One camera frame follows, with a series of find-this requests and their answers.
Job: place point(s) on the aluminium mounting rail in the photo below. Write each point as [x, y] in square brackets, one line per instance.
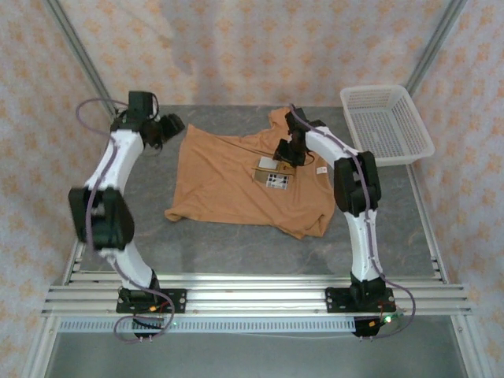
[256, 299]

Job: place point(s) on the aluminium frame post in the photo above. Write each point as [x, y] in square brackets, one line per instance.
[78, 51]
[433, 43]

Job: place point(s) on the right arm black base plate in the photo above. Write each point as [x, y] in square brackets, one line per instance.
[338, 301]

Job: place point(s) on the aluminium frame leg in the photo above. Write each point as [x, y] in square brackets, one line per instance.
[468, 346]
[39, 346]

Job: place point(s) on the white perforated plastic basket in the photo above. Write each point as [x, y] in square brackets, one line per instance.
[388, 126]

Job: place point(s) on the aluminium table side rail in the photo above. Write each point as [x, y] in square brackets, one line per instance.
[427, 224]
[76, 260]

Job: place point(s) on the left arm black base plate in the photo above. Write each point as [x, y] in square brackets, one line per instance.
[177, 301]

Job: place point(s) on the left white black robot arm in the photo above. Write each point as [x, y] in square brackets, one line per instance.
[118, 157]

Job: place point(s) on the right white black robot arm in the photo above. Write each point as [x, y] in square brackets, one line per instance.
[364, 244]

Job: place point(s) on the orange-tan t-shirt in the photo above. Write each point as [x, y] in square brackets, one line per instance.
[220, 177]

